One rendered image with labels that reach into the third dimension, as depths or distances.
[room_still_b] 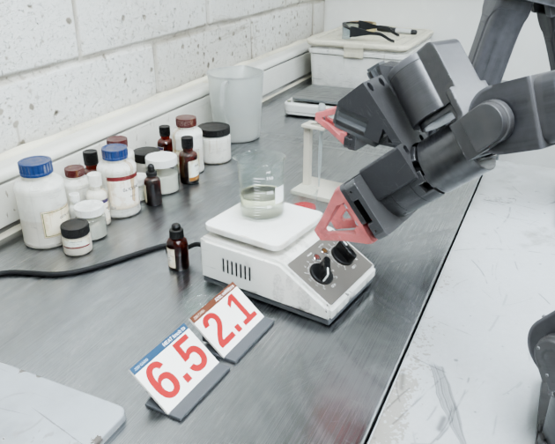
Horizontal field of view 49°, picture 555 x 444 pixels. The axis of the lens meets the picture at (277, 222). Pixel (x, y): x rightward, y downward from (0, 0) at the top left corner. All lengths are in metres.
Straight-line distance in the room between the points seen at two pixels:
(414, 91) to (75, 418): 0.45
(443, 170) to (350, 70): 1.29
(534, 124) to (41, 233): 0.70
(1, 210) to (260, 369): 0.52
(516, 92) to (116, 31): 0.89
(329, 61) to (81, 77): 0.89
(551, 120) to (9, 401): 0.56
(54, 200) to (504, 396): 0.66
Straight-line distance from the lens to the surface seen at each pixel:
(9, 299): 0.87
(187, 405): 0.64
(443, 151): 0.58
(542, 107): 0.51
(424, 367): 0.70
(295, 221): 0.80
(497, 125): 0.51
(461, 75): 0.58
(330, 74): 1.87
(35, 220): 0.96
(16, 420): 0.66
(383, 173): 0.60
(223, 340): 0.70
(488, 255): 0.95
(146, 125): 1.27
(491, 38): 0.98
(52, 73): 1.13
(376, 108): 0.60
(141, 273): 0.87
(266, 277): 0.76
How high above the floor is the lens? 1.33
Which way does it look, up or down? 26 degrees down
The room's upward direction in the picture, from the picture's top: straight up
